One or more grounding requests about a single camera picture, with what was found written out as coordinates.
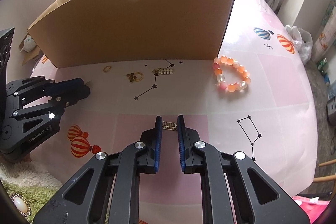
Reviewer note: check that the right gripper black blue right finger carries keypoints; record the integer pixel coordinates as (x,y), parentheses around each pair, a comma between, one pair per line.
(234,188)

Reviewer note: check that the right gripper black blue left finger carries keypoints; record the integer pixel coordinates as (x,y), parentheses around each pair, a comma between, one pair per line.
(106,188)

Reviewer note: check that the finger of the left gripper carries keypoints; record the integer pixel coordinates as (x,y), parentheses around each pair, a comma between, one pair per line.
(68,86)
(69,98)

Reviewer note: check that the small pearl hair clip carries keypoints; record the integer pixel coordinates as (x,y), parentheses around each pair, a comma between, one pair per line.
(171,126)

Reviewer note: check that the black phone on gripper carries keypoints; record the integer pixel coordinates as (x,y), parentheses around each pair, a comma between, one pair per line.
(5,48)

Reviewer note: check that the gold pearl brooch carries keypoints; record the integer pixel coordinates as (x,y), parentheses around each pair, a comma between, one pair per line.
(163,71)

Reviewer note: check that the oval white gem brooch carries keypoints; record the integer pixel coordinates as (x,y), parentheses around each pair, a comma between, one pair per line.
(21,204)

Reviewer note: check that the brown cardboard box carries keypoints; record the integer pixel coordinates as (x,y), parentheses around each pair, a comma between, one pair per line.
(83,32)

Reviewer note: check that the white plastic bag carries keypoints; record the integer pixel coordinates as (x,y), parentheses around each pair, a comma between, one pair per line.
(302,42)

